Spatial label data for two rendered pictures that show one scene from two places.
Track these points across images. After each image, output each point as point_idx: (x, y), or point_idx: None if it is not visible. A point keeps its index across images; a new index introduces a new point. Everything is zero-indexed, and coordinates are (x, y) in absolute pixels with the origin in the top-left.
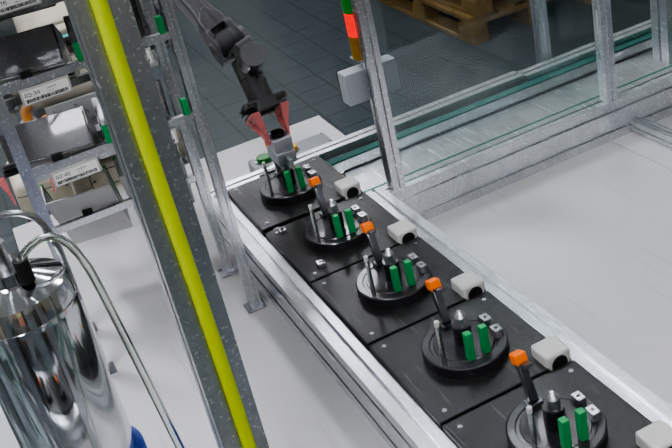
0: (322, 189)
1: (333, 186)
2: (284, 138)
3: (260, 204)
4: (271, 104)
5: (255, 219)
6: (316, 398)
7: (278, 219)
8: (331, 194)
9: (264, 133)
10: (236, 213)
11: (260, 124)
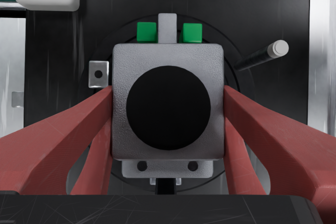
0: (103, 38)
1: (73, 30)
2: (155, 46)
3: (262, 94)
4: (126, 211)
5: (304, 29)
6: None
7: None
8: None
9: (258, 103)
10: (319, 120)
11: (291, 124)
